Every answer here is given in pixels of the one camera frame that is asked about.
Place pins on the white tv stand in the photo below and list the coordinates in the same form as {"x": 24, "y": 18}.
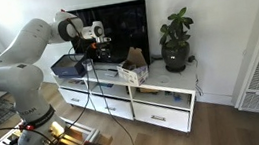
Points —
{"x": 171, "y": 83}

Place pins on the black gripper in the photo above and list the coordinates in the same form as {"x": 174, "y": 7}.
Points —
{"x": 102, "y": 48}

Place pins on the blue items in shelf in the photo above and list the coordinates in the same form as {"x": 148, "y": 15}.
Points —
{"x": 174, "y": 96}

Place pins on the green leafy plant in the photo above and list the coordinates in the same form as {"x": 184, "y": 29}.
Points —
{"x": 176, "y": 29}

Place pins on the open navy blue box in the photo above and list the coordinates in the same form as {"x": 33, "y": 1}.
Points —
{"x": 68, "y": 66}

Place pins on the open cardboard box white label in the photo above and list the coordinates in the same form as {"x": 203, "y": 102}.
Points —
{"x": 134, "y": 70}

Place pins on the black round plant pot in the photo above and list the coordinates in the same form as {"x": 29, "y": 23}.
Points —
{"x": 175, "y": 58}

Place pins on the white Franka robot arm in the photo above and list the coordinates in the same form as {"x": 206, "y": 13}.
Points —
{"x": 18, "y": 73}

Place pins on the black flat screen tv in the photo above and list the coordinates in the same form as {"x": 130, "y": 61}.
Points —
{"x": 126, "y": 25}

